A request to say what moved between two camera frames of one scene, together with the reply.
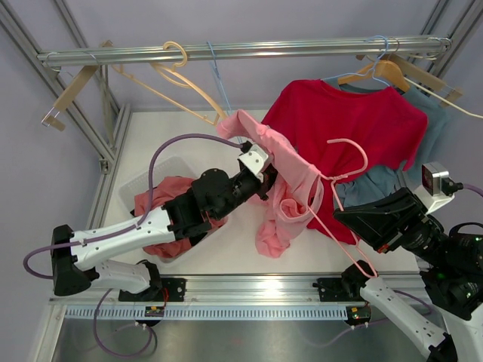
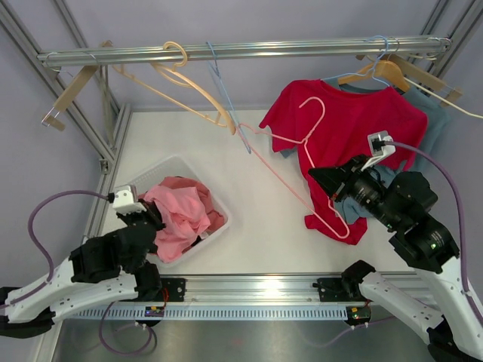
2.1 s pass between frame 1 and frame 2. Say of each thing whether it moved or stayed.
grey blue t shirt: stayed
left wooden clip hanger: stayed
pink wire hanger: moved
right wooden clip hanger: stayed
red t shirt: stayed
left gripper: moved
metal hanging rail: stayed
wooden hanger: stayed
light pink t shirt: moved
